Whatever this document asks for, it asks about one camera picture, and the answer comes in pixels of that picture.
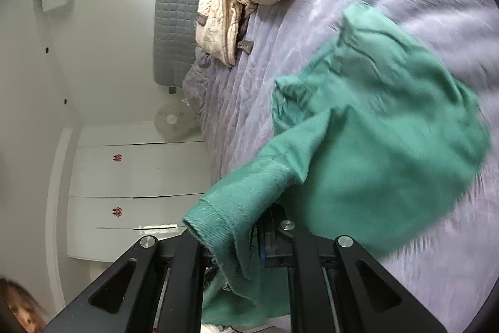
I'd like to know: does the teal green sweatshirt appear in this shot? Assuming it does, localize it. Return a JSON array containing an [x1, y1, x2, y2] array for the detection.
[[183, 2, 491, 326]]

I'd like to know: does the white wardrobe cabinet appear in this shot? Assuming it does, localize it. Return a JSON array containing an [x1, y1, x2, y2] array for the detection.
[[66, 122, 211, 262]]

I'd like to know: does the person's head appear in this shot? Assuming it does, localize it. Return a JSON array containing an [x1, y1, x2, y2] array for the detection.
[[1, 277, 46, 333]]

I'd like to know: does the white round fan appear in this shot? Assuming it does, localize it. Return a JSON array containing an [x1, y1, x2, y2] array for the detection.
[[154, 101, 200, 141]]

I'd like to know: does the beige crumpled cloth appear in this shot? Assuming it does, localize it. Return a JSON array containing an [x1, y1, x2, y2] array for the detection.
[[195, 0, 258, 67]]

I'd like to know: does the lavender plush bed blanket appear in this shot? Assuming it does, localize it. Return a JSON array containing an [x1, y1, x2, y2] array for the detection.
[[183, 0, 498, 332]]

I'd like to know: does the grey quilted headboard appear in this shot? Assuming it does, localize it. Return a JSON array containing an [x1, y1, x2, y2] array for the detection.
[[152, 0, 223, 86]]

